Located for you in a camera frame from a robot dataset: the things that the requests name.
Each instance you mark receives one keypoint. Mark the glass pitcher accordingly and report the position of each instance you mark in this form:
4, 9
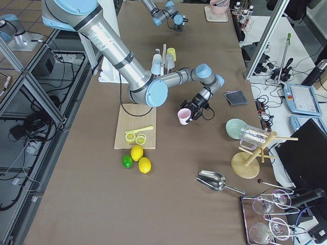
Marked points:
251, 137

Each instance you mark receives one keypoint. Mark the aluminium frame post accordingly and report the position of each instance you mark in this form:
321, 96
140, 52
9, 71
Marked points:
268, 31

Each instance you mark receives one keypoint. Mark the pink bowl with ice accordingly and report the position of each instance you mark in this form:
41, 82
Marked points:
219, 6

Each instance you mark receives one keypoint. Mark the white plastic cup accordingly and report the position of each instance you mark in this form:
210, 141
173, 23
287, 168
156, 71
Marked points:
156, 57

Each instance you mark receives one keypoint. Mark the wine glass rack tray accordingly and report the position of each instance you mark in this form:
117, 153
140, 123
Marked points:
264, 218

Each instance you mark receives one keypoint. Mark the metal scoop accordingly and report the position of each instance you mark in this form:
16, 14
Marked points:
215, 181

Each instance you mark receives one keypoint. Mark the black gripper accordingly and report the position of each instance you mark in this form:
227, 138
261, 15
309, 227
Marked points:
197, 101
178, 24

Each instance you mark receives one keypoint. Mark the light blue plastic cup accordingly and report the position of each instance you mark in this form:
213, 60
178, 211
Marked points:
155, 69

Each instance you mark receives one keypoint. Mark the grey folded cloth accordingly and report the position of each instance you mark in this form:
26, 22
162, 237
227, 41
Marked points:
235, 98

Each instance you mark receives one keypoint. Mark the beige tray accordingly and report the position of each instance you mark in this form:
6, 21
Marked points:
219, 14

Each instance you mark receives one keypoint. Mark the wooden mug tree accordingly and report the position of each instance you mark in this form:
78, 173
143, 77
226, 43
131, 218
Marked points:
245, 163

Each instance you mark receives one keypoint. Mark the grey plastic cup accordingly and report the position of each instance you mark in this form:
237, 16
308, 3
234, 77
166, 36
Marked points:
169, 62

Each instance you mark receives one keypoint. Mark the yellow plastic knife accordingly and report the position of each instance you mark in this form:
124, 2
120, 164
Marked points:
140, 129

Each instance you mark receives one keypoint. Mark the yellow plastic cup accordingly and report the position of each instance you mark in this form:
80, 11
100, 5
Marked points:
172, 52

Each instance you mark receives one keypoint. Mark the green bowl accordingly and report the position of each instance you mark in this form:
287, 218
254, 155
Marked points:
233, 127

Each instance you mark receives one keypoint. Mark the black monitor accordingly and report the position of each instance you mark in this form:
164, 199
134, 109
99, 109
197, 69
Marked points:
305, 159

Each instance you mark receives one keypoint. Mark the blue teach pendant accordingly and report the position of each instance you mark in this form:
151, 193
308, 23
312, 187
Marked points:
301, 99
296, 121

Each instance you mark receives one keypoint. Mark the wooden cutting board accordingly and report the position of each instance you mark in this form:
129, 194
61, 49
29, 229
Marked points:
127, 122

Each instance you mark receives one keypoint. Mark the pink plastic cup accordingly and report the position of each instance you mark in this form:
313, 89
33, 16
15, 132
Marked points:
184, 115

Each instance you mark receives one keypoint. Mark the yellow lemon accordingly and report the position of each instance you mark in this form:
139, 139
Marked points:
137, 153
144, 165

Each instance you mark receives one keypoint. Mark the drink bottle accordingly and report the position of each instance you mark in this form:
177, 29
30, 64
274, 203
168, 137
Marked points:
244, 16
237, 8
250, 10

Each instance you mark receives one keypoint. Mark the white wire cup holder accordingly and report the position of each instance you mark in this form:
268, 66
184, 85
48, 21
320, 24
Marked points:
163, 55

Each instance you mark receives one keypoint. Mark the green lime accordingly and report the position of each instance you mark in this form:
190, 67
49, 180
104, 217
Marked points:
127, 161

